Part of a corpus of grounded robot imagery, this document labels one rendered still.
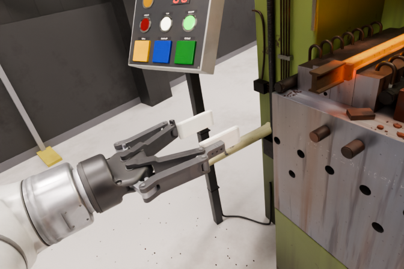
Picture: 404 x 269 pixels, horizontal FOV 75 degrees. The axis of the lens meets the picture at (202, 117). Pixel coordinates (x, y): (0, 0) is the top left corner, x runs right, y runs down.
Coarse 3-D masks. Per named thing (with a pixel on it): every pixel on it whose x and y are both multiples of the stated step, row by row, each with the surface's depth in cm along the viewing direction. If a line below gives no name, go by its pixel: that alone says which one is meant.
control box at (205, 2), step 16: (160, 0) 91; (176, 0) 87; (192, 0) 84; (208, 0) 80; (224, 0) 86; (144, 16) 95; (160, 16) 91; (176, 16) 87; (208, 16) 80; (144, 32) 95; (160, 32) 91; (176, 32) 87; (192, 32) 83; (208, 32) 81; (208, 48) 83; (128, 64) 100; (144, 64) 95; (160, 64) 91; (176, 64) 87; (208, 64) 84
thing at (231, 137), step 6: (234, 126) 41; (222, 132) 40; (228, 132) 40; (234, 132) 40; (210, 138) 39; (216, 138) 39; (222, 138) 40; (228, 138) 40; (234, 138) 41; (204, 144) 38; (210, 144) 39; (228, 144) 41; (234, 144) 41
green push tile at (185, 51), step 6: (180, 42) 85; (186, 42) 84; (192, 42) 82; (180, 48) 85; (186, 48) 84; (192, 48) 82; (180, 54) 85; (186, 54) 84; (192, 54) 82; (174, 60) 86; (180, 60) 85; (186, 60) 84; (192, 60) 83
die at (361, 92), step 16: (384, 32) 80; (400, 32) 75; (352, 48) 70; (368, 48) 68; (400, 48) 62; (304, 64) 67; (320, 64) 63; (368, 64) 56; (400, 64) 56; (304, 80) 68; (352, 80) 56; (368, 80) 53; (384, 80) 53; (336, 96) 61; (352, 96) 58; (368, 96) 55
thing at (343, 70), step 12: (372, 48) 62; (384, 48) 61; (348, 60) 58; (360, 60) 57; (312, 72) 53; (324, 72) 52; (336, 72) 55; (348, 72) 55; (312, 84) 54; (324, 84) 54; (336, 84) 55
